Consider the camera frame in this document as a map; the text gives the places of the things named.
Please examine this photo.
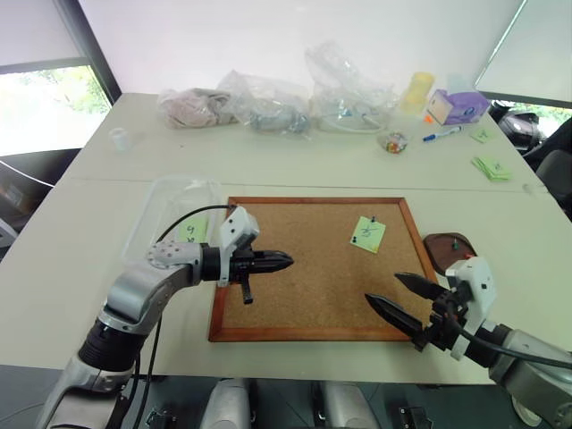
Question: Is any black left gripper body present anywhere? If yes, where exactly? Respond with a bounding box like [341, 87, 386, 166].
[230, 248, 260, 307]

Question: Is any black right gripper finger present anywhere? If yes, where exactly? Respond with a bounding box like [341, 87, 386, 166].
[364, 292, 425, 341]
[393, 272, 449, 307]

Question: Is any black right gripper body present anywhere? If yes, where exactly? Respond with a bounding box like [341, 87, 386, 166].
[411, 285, 470, 354]

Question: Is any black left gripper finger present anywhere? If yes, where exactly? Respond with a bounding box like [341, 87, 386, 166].
[253, 250, 295, 265]
[254, 261, 294, 275]

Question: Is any wood-framed cork board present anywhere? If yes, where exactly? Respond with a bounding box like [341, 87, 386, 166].
[207, 196, 442, 343]

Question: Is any green handwritten sticky note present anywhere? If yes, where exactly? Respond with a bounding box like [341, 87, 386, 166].
[177, 217, 209, 245]
[349, 215, 387, 254]

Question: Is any green sticky note stack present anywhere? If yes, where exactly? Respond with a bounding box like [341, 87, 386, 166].
[470, 155, 514, 183]

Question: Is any small bag of colourful pins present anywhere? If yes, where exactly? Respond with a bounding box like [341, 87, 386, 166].
[376, 130, 410, 156]

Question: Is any single green sticky note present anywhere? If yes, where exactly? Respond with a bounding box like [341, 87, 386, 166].
[468, 127, 494, 146]

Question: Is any brown wooden tray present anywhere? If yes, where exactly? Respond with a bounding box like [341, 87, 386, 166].
[422, 231, 479, 276]

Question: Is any clear plastic container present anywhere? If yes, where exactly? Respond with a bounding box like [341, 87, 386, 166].
[121, 174, 223, 261]

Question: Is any silver rounded robot part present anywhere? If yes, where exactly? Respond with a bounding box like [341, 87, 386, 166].
[203, 378, 252, 429]
[318, 383, 382, 429]

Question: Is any plastic bag with grey items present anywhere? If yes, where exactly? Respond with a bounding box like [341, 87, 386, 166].
[216, 68, 315, 142]

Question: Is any blue and white marker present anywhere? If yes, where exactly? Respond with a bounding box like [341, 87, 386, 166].
[422, 125, 465, 144]

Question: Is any plastic bag with pink cloth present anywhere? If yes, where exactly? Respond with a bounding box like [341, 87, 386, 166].
[156, 86, 243, 131]

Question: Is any small clear plastic cup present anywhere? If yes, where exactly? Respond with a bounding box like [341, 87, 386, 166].
[109, 128, 132, 154]

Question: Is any purple tissue box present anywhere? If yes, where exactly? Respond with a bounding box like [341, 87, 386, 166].
[425, 88, 492, 128]

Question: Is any black office chair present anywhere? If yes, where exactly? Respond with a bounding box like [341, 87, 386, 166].
[520, 114, 572, 212]

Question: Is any yellow cylindrical container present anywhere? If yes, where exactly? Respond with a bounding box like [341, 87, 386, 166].
[399, 71, 437, 115]

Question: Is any grey roller blind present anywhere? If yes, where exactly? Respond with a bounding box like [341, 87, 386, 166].
[0, 0, 87, 69]

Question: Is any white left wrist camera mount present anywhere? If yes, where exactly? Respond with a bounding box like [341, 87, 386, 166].
[217, 206, 261, 287]

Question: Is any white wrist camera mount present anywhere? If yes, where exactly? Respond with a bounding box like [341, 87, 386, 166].
[217, 206, 261, 287]
[444, 256, 498, 362]

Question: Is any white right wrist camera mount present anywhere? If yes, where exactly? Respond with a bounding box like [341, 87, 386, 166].
[444, 256, 498, 362]

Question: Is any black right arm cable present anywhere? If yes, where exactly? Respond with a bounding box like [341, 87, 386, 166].
[449, 307, 572, 370]

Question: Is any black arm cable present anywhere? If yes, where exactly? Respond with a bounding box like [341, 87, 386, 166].
[449, 307, 572, 370]
[132, 204, 238, 429]

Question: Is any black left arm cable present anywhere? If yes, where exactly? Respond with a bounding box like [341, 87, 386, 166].
[132, 204, 238, 429]

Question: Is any plastic bag with white cable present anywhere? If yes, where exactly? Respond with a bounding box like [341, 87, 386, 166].
[304, 40, 400, 136]

